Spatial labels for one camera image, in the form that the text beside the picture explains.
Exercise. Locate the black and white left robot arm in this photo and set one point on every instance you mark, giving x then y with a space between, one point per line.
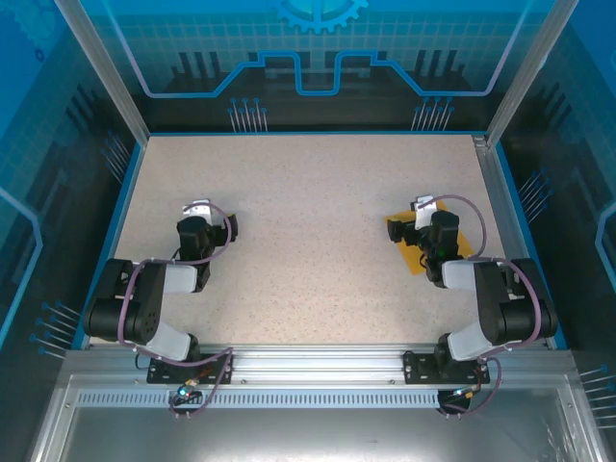
144 298

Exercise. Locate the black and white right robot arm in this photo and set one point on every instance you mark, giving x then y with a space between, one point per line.
491 298

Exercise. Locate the blue table edge strip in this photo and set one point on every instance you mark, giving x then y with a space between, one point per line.
112 240
515 202

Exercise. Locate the grey metal tray panel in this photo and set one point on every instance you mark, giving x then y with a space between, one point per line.
308 433

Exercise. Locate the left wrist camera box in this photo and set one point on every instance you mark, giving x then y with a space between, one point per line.
198 211

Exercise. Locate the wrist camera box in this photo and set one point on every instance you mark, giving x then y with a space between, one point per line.
424 212
198 211

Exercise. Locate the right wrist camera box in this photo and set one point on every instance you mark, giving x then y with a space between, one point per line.
424 212

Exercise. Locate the aluminium side rail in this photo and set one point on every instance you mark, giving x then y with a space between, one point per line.
495 192

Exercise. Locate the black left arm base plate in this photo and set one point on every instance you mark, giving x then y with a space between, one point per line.
216 368

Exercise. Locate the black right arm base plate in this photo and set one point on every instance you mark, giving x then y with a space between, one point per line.
418 368

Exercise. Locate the aluminium mounting rail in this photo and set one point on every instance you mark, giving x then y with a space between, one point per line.
313 366

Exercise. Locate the aluminium frame post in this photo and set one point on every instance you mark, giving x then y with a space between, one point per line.
529 72
103 77

